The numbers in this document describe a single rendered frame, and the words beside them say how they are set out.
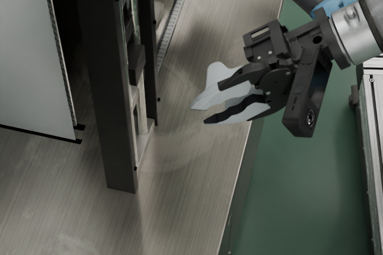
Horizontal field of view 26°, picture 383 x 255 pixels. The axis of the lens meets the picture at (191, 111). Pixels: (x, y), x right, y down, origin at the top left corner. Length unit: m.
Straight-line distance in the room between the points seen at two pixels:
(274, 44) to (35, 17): 0.36
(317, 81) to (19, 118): 0.60
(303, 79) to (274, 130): 1.52
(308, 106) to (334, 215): 1.41
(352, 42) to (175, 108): 0.52
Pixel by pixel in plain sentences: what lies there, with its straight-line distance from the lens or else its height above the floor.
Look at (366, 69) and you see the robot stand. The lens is 2.47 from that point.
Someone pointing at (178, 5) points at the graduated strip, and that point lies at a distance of 1.65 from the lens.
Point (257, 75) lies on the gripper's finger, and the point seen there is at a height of 1.28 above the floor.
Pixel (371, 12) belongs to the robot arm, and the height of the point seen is 1.35.
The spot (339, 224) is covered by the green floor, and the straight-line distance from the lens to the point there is 2.42.
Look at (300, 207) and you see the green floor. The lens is 2.43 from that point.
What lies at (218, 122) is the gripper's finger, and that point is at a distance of 1.12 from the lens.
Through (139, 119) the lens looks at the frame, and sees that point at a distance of 1.40.
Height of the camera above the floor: 2.12
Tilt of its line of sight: 55 degrees down
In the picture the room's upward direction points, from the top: straight up
